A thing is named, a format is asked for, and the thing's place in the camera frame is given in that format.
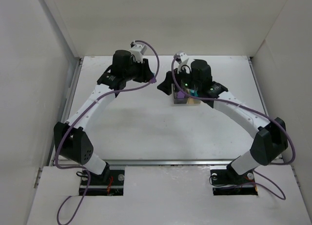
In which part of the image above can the amber transparent container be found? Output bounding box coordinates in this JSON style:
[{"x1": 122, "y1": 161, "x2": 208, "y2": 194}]
[{"x1": 186, "y1": 89, "x2": 201, "y2": 105}]

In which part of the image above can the purple lego piece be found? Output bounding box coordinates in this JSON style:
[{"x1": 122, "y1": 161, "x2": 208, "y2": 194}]
[{"x1": 176, "y1": 91, "x2": 185, "y2": 99}]

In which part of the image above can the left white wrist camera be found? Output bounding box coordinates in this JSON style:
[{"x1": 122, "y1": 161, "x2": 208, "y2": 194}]
[{"x1": 129, "y1": 41, "x2": 147, "y2": 63}]

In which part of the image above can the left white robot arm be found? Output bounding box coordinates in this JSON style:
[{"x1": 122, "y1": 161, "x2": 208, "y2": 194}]
[{"x1": 54, "y1": 46, "x2": 154, "y2": 182}]

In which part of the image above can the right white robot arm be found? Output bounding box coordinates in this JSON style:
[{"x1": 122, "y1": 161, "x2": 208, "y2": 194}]
[{"x1": 157, "y1": 59, "x2": 290, "y2": 185}]

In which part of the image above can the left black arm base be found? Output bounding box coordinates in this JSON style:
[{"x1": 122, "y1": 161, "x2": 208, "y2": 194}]
[{"x1": 85, "y1": 166, "x2": 125, "y2": 196}]

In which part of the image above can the purple cable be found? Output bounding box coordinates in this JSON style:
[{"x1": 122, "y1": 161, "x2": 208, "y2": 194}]
[
  {"x1": 171, "y1": 54, "x2": 297, "y2": 201},
  {"x1": 54, "y1": 40, "x2": 160, "y2": 225}
]

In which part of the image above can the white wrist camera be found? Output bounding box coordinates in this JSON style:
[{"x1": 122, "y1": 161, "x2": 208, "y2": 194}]
[
  {"x1": 129, "y1": 41, "x2": 147, "y2": 63},
  {"x1": 174, "y1": 51, "x2": 189, "y2": 74}
]

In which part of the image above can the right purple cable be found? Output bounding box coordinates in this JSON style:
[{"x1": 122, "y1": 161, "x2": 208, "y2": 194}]
[{"x1": 171, "y1": 54, "x2": 297, "y2": 201}]

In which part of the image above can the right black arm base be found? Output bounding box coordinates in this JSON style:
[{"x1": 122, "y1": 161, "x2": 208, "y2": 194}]
[{"x1": 209, "y1": 168, "x2": 258, "y2": 196}]

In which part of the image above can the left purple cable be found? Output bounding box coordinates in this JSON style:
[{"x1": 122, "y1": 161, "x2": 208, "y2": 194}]
[{"x1": 54, "y1": 40, "x2": 160, "y2": 225}]

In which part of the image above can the grey transparent container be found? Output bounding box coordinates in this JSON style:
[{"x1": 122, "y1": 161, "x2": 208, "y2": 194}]
[{"x1": 172, "y1": 84, "x2": 188, "y2": 105}]

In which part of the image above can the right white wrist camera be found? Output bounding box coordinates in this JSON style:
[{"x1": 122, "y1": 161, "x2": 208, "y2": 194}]
[{"x1": 174, "y1": 51, "x2": 189, "y2": 74}]

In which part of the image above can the metal table rail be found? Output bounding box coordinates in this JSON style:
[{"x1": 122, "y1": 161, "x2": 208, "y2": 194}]
[{"x1": 105, "y1": 160, "x2": 231, "y2": 166}]

